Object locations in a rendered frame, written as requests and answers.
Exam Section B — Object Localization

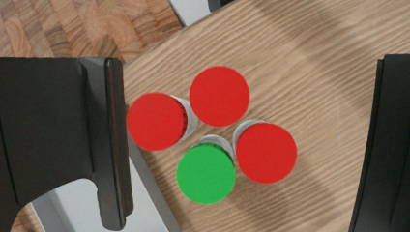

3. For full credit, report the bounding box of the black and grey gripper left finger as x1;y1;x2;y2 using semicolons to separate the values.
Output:
0;56;134;232

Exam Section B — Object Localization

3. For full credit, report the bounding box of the grey tray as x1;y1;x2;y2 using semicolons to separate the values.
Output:
30;124;183;232

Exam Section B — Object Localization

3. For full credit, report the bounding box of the green-capped bottle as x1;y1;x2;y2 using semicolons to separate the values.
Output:
176;135;236;205

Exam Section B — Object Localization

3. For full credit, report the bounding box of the white bottle with red cap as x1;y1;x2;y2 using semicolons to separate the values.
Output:
190;67;250;128
128;93;198;152
233;120;298;185

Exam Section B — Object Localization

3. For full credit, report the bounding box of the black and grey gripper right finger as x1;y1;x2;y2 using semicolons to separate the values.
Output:
348;53;410;232

